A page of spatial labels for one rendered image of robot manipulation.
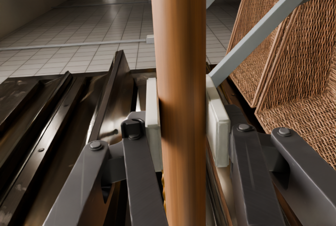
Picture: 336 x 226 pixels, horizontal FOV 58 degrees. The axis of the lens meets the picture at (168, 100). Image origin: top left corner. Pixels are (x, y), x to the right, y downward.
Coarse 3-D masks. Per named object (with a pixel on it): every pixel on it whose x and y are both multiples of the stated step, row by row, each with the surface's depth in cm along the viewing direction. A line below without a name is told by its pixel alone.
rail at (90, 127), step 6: (114, 54) 161; (114, 60) 151; (108, 72) 137; (108, 78) 130; (102, 90) 119; (102, 96) 114; (96, 108) 105; (96, 114) 101; (90, 126) 94; (90, 132) 91; (84, 138) 89; (84, 144) 85; (78, 156) 81
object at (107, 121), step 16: (112, 80) 126; (128, 80) 158; (112, 96) 117; (128, 96) 147; (112, 112) 111; (128, 112) 138; (96, 128) 92; (112, 128) 105; (112, 144) 100; (112, 208) 84; (112, 224) 81
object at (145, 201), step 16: (128, 128) 15; (144, 128) 15; (128, 144) 14; (144, 144) 14; (128, 160) 13; (144, 160) 13; (128, 176) 12; (144, 176) 12; (128, 192) 12; (144, 192) 11; (144, 208) 11; (160, 208) 11; (144, 224) 10; (160, 224) 10
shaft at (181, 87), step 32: (160, 0) 16; (192, 0) 15; (160, 32) 16; (192, 32) 16; (160, 64) 17; (192, 64) 17; (160, 96) 18; (192, 96) 18; (160, 128) 20; (192, 128) 19; (192, 160) 20; (192, 192) 21; (192, 224) 22
